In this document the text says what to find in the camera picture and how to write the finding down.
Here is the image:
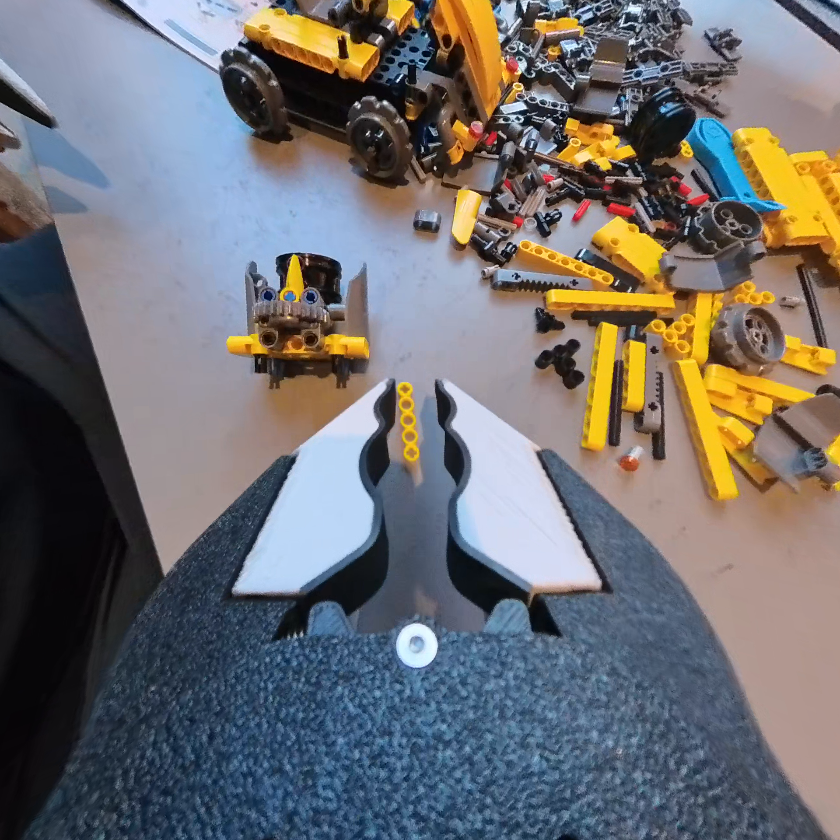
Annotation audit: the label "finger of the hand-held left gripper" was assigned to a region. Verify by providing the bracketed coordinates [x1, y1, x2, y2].
[0, 59, 59, 129]

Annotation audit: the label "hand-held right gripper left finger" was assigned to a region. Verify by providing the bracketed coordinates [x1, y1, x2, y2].
[231, 378, 398, 627]

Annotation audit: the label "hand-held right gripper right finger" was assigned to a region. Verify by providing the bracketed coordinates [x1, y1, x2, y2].
[434, 378, 603, 624]

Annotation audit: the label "yellow thin five-hole beam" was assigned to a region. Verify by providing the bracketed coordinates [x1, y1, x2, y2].
[395, 382, 421, 463]

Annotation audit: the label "small yellow brick wheel assembly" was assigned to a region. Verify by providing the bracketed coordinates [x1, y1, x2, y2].
[226, 252, 371, 389]

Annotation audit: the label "white instruction booklet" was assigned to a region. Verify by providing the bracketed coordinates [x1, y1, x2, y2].
[121, 0, 270, 70]

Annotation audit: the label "person's grey trousers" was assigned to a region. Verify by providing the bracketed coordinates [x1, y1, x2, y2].
[0, 223, 165, 585]

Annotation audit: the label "person's black top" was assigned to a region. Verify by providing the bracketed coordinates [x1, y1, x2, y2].
[0, 367, 129, 840]

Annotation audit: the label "grey yellow panel sub-assembly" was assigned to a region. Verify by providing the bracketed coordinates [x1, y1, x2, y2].
[753, 392, 840, 492]

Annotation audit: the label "yellow black brick vehicle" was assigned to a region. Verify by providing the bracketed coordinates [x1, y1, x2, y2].
[218, 0, 522, 181]

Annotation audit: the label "grey toothed toy wheel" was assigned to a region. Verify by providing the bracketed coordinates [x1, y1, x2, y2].
[710, 303, 786, 375]
[696, 200, 765, 255]

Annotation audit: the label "yellow curved panel brick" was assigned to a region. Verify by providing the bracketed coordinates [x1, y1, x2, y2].
[451, 189, 483, 247]

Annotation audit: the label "pile of loose building bricks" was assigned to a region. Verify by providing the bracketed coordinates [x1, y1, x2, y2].
[410, 0, 840, 501]

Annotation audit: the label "blue brick separator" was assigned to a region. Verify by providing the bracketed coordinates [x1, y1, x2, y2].
[684, 118, 785, 214]

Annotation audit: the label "black toy tyre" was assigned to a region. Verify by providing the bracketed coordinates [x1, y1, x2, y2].
[630, 87, 697, 161]

